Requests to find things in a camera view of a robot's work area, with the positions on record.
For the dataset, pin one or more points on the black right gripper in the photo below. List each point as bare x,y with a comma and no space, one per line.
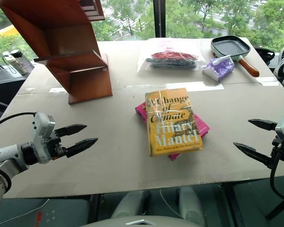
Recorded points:
282,149

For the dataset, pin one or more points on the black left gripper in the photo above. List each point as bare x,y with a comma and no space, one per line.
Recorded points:
56,147

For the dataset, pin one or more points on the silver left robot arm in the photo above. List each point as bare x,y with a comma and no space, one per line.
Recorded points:
4,156

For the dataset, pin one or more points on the pink book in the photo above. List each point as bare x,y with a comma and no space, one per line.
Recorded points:
140,111

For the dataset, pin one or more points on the yellow hardcover book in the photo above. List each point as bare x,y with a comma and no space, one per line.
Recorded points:
172,123

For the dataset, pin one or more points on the brown wooden bookshelf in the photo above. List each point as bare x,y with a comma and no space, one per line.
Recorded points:
61,37

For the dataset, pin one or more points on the black table leg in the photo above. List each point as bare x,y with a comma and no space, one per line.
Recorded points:
279,208

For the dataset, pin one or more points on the purple white tissue pack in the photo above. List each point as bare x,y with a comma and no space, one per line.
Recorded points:
220,68

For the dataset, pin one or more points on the black bag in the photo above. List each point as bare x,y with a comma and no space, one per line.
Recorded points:
265,56

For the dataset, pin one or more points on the grey rounded robot leg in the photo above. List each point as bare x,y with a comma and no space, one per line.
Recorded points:
130,204
191,205

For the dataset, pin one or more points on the black side desk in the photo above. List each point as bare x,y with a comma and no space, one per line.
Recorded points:
4,87

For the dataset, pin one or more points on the square grill pan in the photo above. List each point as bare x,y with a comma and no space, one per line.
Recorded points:
229,47

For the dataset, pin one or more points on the water bottle with black lid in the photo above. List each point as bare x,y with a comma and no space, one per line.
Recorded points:
16,62

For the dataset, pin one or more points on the grey robot torso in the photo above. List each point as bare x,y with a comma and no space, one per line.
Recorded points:
123,222

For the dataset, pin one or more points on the clear bag of dark clothes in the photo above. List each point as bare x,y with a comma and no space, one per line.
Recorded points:
170,60

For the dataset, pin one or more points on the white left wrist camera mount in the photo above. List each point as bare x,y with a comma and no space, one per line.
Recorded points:
41,127

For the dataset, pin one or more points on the black window post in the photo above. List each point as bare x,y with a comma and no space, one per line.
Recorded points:
159,16

